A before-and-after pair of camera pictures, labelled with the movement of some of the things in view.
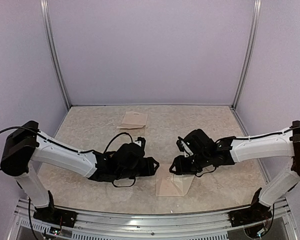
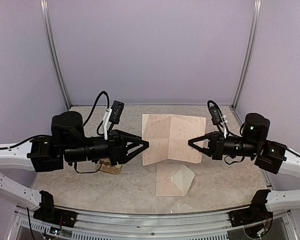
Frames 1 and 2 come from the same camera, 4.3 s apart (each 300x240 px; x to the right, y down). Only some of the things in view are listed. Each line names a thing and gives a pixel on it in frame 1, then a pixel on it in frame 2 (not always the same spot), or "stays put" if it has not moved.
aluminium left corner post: [46, 27] stays put
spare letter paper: [133, 119] → [168, 135]
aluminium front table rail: [282, 225] stays put
